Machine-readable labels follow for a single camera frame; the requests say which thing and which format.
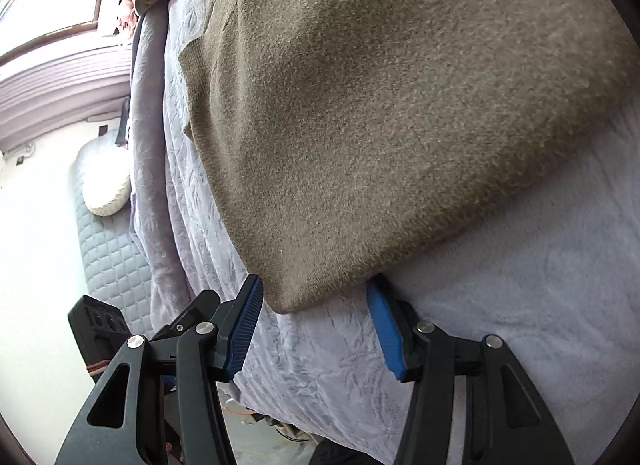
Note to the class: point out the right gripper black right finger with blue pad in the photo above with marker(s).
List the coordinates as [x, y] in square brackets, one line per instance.
[472, 402]

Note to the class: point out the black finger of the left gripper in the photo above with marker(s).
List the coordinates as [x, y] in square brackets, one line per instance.
[199, 310]

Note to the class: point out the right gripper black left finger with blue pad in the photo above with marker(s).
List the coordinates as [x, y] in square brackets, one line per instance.
[158, 401]

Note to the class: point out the olive brown knit sweater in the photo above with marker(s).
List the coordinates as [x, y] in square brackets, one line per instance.
[342, 136]

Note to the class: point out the grey quilted headboard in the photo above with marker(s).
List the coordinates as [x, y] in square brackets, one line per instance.
[115, 270]

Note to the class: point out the lavender embossed bed blanket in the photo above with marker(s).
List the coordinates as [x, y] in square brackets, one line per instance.
[555, 273]

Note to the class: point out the white round cushion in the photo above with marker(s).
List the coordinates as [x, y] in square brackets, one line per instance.
[105, 183]

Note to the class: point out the grey pleated curtain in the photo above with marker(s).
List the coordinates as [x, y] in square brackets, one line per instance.
[79, 86]

